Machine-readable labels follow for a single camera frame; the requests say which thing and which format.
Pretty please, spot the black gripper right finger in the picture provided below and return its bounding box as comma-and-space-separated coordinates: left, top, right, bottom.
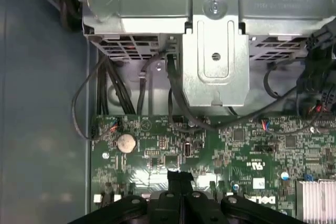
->
181, 170, 299, 224

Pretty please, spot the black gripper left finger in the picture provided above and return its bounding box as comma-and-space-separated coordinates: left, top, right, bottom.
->
68, 170, 182, 224

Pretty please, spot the green motherboard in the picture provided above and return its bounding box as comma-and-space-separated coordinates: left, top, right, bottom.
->
90, 114, 336, 224

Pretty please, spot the coin cell battery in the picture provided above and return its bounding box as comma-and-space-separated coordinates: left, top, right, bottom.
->
117, 133, 138, 154

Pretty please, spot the silver metal drive cage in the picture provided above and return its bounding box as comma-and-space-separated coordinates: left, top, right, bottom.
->
75, 0, 336, 109

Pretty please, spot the silver finned heatsink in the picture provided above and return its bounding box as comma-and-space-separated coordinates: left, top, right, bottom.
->
296, 178, 336, 222

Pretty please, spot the open black PC case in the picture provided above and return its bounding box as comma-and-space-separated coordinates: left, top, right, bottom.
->
0, 0, 300, 224

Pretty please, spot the black wire with plug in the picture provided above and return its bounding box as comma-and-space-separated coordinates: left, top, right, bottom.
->
136, 50, 159, 116

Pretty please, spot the black cable group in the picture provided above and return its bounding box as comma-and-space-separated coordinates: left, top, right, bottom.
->
96, 55, 137, 116

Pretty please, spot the flat black data cable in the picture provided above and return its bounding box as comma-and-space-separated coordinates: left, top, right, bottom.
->
165, 53, 211, 133

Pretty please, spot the thin black looped wire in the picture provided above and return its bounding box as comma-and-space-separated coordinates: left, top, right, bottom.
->
72, 56, 121, 141

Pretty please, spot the black power cable bundle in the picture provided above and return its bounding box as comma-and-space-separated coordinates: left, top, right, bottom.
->
295, 16, 336, 120

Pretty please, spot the thick black cable bundle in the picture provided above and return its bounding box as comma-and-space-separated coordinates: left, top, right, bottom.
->
18, 0, 82, 32

